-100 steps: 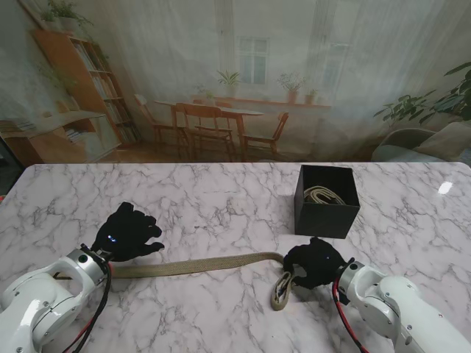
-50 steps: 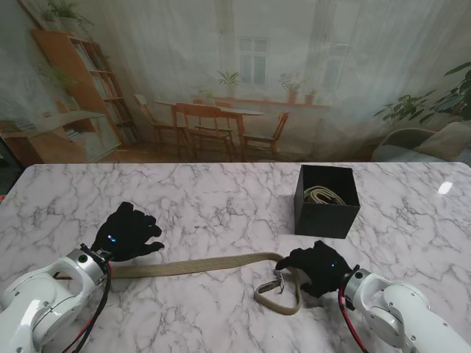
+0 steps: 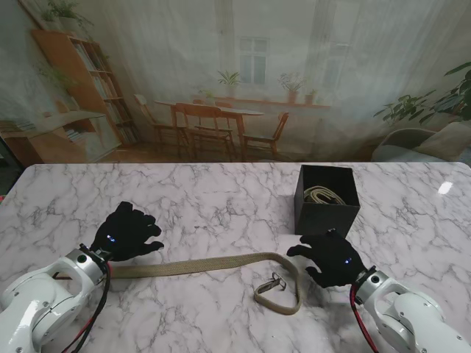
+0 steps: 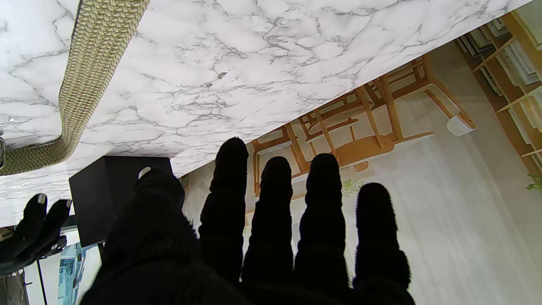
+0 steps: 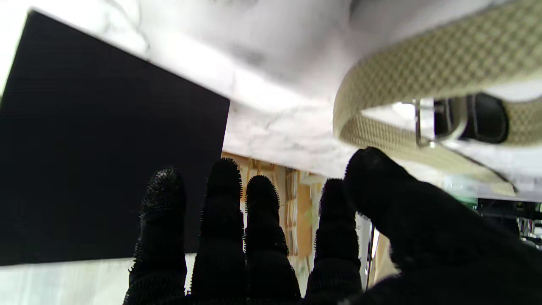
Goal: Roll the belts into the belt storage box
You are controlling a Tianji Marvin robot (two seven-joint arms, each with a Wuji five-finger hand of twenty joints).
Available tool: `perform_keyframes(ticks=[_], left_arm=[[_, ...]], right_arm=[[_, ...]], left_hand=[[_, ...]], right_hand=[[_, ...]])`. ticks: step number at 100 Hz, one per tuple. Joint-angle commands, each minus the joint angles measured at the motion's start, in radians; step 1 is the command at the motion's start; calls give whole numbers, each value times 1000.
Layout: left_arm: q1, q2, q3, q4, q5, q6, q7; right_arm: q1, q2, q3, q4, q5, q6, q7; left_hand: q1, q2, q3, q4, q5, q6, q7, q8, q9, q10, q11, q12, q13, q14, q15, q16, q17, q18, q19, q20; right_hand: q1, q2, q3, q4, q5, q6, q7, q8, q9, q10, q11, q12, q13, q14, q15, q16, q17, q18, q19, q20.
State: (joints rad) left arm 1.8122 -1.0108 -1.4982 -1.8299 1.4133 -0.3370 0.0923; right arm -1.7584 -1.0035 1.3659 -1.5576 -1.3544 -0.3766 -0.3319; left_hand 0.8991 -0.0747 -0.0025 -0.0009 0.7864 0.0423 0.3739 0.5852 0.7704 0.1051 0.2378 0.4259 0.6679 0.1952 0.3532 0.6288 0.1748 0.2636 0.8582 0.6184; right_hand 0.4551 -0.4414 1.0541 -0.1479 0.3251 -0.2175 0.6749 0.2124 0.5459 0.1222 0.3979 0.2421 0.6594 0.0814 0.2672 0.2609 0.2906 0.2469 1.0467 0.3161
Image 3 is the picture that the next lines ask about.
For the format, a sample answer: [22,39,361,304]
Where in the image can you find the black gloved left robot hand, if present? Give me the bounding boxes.
[90,201,166,263]

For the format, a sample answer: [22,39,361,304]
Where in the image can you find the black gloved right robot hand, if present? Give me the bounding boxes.
[286,228,371,290]

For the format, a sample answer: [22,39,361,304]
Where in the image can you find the beige woven belt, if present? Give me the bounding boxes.
[108,252,305,316]
[303,185,349,206]

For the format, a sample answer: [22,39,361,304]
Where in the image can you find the black square storage box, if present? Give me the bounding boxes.
[293,164,361,238]

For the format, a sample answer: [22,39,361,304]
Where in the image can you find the printed room scene backdrop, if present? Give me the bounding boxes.
[0,0,471,163]

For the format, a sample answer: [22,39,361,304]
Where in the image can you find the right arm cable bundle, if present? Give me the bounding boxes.
[349,285,382,353]

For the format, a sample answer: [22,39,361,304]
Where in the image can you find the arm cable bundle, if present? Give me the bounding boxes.
[54,260,113,353]
[349,285,382,353]

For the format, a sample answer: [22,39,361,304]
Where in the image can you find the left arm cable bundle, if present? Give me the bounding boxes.
[54,260,113,353]

